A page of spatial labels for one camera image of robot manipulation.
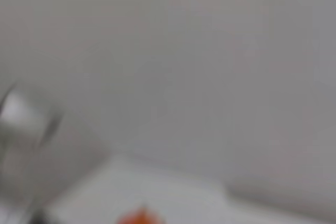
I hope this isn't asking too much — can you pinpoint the red pear toy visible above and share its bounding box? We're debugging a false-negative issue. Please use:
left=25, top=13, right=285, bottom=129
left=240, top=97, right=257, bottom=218
left=115, top=206, right=166, bottom=224

